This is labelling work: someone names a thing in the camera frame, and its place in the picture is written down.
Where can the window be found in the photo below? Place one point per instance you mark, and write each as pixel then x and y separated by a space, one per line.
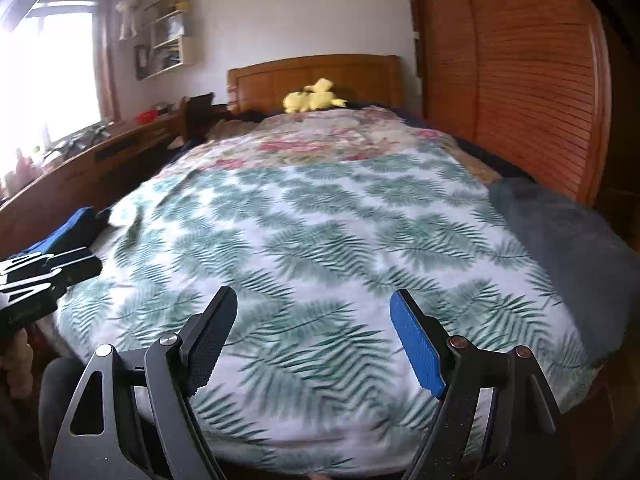
pixel 57 76

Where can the red bowl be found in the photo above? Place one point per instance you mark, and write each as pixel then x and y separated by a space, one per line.
pixel 146 117

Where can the blue cloth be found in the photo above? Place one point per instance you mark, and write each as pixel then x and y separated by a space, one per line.
pixel 80 230

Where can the yellow plush toy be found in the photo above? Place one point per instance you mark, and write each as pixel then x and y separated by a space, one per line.
pixel 318 96

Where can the white wall shelf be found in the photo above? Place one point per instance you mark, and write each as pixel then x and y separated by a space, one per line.
pixel 165 41

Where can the palm leaf print bedsheet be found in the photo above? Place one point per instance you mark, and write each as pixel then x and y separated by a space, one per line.
pixel 312 376

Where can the wooden headboard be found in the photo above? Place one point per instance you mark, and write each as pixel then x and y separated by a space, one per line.
pixel 362 78

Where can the floral quilt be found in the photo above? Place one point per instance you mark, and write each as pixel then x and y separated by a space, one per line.
pixel 339 135

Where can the white hanging plush toy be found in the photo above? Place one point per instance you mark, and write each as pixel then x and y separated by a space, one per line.
pixel 127 11

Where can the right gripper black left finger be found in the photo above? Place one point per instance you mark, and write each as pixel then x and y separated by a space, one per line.
pixel 130 416

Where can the wooden desk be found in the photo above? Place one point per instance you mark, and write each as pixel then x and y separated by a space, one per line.
pixel 96 178

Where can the person's left hand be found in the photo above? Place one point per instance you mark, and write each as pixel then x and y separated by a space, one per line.
pixel 16 361

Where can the dark grey large garment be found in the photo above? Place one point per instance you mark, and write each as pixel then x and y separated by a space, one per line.
pixel 595 272

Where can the wooden louvred wardrobe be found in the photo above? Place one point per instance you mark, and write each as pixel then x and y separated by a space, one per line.
pixel 527 80

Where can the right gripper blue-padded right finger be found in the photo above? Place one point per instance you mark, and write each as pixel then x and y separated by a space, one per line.
pixel 496 418

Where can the dark wooden chair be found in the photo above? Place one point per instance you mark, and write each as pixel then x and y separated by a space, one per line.
pixel 194 115

